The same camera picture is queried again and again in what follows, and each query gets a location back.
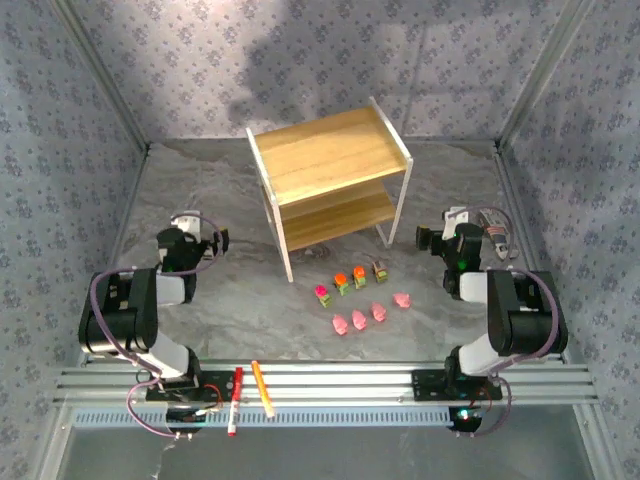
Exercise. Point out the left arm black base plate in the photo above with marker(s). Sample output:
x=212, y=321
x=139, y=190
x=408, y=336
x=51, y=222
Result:
x=220, y=387

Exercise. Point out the orange marker pen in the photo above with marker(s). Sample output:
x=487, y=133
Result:
x=263, y=390

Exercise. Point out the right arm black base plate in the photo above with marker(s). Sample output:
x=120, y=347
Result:
x=430, y=385

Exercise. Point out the black controller board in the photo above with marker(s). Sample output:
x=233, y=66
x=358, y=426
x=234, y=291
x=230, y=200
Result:
x=465, y=421
x=185, y=422

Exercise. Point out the red and white marker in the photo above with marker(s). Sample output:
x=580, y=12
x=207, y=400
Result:
x=235, y=400

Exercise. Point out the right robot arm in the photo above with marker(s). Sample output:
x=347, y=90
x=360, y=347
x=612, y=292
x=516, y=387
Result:
x=525, y=320

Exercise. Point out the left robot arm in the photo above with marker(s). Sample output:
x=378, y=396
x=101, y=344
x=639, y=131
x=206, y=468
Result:
x=120, y=310

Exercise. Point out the green toy truck pink drum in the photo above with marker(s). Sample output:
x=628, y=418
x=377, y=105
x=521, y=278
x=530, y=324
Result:
x=323, y=296

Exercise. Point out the right black controller board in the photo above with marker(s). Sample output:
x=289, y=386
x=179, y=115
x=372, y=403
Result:
x=465, y=421

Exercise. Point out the grey marble pattern table sheet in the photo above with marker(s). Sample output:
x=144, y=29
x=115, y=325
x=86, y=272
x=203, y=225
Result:
x=240, y=310

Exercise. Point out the green toy truck dark load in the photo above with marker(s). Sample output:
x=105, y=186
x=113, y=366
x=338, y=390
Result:
x=379, y=272

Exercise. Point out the pink plastic toy pig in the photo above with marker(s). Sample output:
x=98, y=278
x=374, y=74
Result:
x=359, y=320
x=378, y=311
x=340, y=325
x=402, y=300

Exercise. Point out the left black controller board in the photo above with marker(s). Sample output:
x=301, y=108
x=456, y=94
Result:
x=185, y=422

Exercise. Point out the orange flower toy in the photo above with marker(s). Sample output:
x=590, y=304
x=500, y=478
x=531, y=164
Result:
x=360, y=278

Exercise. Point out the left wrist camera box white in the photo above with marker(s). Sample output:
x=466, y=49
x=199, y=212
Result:
x=186, y=222

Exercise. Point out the wooden shelf with white frame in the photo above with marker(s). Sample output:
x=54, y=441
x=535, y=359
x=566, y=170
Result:
x=325, y=150

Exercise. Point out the aluminium mounting rail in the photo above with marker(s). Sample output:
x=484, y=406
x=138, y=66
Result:
x=325, y=385

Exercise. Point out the aluminium frame floor bar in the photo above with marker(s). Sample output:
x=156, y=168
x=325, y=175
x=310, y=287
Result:
x=129, y=205
x=510, y=185

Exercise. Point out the aluminium frame post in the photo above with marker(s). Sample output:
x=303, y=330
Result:
x=540, y=75
x=104, y=75

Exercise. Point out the green toy truck orange drum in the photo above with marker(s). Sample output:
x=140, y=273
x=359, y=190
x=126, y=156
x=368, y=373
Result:
x=342, y=285

